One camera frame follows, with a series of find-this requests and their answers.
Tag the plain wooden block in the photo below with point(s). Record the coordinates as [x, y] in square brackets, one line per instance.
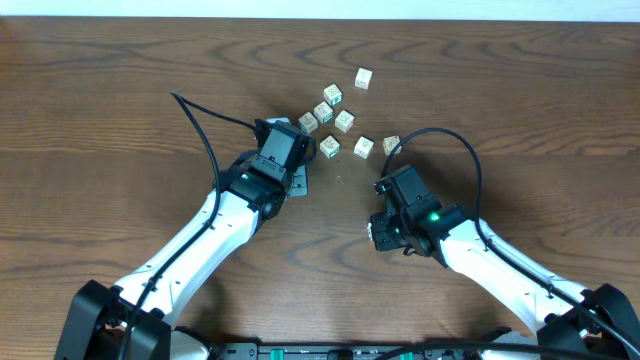
[363, 78]
[344, 121]

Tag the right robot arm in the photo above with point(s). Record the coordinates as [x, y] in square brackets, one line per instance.
[562, 314]

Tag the far plain wooden block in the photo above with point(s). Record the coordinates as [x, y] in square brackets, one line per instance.
[363, 78]

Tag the green edged wooden block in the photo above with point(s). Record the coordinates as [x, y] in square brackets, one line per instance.
[332, 95]

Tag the yellow edged wooden block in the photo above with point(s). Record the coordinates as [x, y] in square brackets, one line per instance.
[330, 146]

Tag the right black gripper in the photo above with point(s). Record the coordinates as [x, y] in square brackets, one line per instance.
[382, 240]

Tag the wooden block row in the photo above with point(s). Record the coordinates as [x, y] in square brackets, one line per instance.
[391, 145]

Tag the blue edged wooden block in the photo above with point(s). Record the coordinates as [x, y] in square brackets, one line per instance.
[308, 123]

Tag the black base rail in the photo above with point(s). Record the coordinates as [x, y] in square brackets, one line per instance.
[254, 351]

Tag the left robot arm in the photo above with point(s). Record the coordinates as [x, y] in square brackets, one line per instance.
[136, 317]

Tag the teal edged wooden block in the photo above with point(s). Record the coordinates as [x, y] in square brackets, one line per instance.
[323, 112]

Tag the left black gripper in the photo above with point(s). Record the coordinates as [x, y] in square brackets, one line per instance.
[307, 148]

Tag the plain wooden block centre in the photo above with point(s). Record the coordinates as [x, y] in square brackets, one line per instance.
[344, 121]

